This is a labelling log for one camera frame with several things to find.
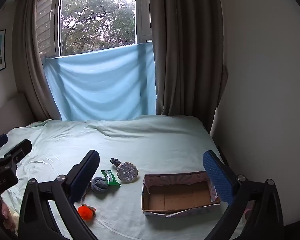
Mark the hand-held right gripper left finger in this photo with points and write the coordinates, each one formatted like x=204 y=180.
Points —
x=86 y=175

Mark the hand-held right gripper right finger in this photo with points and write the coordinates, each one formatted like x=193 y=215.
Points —
x=217 y=177

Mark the green wet wipes packet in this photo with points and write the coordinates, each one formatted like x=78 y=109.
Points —
x=111 y=178

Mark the black wrapper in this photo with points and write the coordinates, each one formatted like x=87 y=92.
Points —
x=115 y=162

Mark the silver glitter round pad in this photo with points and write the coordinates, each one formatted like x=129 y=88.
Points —
x=127 y=172

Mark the cardboard box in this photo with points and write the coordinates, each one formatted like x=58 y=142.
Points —
x=180 y=197

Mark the person's left hand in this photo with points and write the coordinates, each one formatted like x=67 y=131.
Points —
x=7 y=215

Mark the grey rolled sock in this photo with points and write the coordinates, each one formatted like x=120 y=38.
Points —
x=99 y=184

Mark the white headboard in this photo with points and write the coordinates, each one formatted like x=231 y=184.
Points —
x=10 y=110

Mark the orange fuzzy ball toy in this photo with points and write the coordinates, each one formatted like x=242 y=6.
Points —
x=86 y=212

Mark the light blue hanging cloth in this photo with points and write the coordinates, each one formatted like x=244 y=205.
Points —
x=102 y=85

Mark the brown curtain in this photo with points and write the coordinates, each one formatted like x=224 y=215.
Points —
x=187 y=55
x=32 y=55

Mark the window with white frame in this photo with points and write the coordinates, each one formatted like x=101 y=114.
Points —
x=97 y=17

